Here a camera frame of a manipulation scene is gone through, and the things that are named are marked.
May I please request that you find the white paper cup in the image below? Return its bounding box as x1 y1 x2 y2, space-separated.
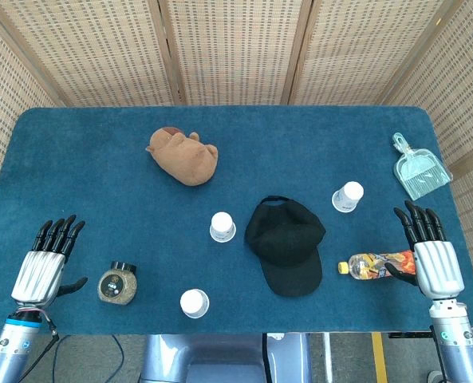
209 211 237 243
179 288 211 320
331 181 365 212

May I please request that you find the black floor cable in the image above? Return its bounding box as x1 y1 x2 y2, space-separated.
107 334 125 383

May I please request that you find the seed jar with black lid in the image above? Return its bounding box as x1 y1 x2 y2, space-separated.
97 261 138 306

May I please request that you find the woven bamboo screen panel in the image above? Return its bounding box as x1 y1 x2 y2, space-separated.
0 0 183 107
382 0 473 280
282 0 456 107
0 11 64 192
158 0 313 107

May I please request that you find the blue carpet table cover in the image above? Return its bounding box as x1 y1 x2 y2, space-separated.
0 105 473 337

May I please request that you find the orange-label plastic bottle yellow cap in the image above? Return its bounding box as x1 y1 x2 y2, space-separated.
337 250 416 281

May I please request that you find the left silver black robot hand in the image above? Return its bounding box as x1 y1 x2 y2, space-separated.
10 214 89 308

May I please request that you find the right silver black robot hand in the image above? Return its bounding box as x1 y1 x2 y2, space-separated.
384 200 467 300

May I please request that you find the silver-blue robot torso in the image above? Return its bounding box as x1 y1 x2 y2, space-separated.
140 333 313 383

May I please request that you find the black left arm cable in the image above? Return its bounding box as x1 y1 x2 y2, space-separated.
19 317 60 378

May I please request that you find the brown plush toy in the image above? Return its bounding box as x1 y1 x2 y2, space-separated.
145 126 219 187

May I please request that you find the black baseball cap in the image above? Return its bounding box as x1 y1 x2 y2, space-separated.
243 195 327 298

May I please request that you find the light green plastic dustpan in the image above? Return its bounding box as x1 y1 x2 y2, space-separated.
392 132 453 201

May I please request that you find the white table leg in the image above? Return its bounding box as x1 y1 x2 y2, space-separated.
322 333 333 383

